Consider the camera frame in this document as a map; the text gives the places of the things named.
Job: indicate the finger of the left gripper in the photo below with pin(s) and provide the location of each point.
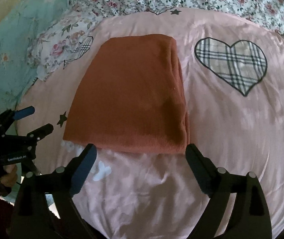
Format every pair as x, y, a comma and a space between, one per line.
20, 114
41, 132

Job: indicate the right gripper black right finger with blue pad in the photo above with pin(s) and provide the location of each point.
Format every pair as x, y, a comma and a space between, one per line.
250, 217

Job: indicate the white floral bed sheet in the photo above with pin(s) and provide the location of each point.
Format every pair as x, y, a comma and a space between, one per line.
70, 34

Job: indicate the person's left hand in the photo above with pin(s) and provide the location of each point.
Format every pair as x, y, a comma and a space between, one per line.
9, 178

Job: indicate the teal floral pillow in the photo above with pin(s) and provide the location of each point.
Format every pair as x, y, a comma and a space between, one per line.
18, 30

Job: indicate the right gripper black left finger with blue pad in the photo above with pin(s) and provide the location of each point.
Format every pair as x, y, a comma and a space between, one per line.
44, 206

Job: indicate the rust orange knit garment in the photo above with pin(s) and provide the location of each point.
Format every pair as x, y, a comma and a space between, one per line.
131, 98

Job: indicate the pink quilt with plaid hearts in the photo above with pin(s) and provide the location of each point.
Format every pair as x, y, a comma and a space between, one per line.
133, 195

